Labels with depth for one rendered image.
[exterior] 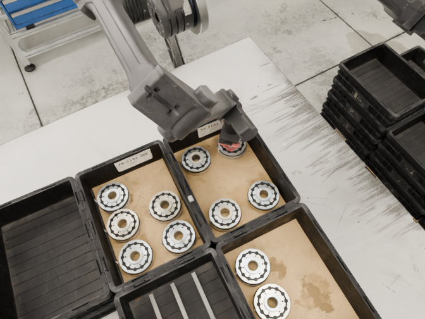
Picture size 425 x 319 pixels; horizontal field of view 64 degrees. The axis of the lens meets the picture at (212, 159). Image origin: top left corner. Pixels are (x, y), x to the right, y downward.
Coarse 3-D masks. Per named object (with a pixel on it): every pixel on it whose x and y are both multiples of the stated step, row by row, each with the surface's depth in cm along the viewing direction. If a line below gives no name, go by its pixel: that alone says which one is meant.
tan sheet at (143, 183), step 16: (160, 160) 121; (128, 176) 118; (144, 176) 118; (160, 176) 118; (96, 192) 116; (144, 192) 115; (176, 192) 115; (128, 208) 113; (144, 208) 112; (144, 224) 110; (160, 224) 110; (192, 224) 109; (112, 240) 108; (144, 240) 107; (160, 240) 107; (160, 256) 105; (176, 256) 104
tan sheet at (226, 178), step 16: (208, 144) 123; (224, 160) 120; (240, 160) 120; (256, 160) 120; (192, 176) 118; (208, 176) 117; (224, 176) 117; (240, 176) 117; (256, 176) 117; (208, 192) 114; (224, 192) 114; (240, 192) 114; (208, 208) 112; (240, 208) 111; (240, 224) 109
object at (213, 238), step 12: (168, 144) 112; (264, 144) 111; (180, 168) 108; (276, 168) 107; (288, 180) 105; (192, 192) 104; (288, 204) 101; (204, 216) 100; (264, 216) 99; (240, 228) 98; (216, 240) 96
